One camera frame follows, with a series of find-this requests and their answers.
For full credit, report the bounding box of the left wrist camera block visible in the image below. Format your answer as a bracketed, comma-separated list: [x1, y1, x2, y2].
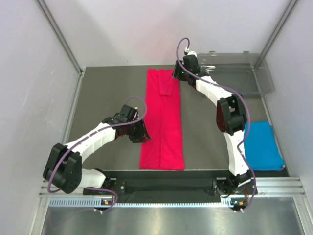
[113, 104, 138, 123]

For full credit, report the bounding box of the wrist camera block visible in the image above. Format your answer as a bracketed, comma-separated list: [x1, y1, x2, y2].
[183, 51, 200, 75]
[113, 104, 138, 123]

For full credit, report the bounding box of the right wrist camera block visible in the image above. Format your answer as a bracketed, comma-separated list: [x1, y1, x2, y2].
[183, 51, 200, 75]

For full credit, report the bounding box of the blue folded t shirt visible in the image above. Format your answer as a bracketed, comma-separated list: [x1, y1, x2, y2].
[244, 121, 285, 171]

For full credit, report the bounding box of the red t shirt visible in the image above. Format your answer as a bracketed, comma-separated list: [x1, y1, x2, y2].
[139, 69, 185, 170]

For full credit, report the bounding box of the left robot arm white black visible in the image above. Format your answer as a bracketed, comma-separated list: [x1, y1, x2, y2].
[43, 117, 151, 194]

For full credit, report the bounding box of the clear plastic storage bin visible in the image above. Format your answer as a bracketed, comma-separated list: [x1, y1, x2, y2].
[198, 51, 274, 98]

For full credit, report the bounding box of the grey slotted cable duct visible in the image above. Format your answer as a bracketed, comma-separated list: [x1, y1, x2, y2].
[48, 197, 247, 208]

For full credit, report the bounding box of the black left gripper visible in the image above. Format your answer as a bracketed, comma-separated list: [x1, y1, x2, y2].
[126, 118, 151, 143]

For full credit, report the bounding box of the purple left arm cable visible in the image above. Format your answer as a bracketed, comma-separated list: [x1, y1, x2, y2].
[46, 96, 147, 213]

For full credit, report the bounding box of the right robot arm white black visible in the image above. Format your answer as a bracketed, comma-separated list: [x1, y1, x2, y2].
[173, 60, 251, 194]

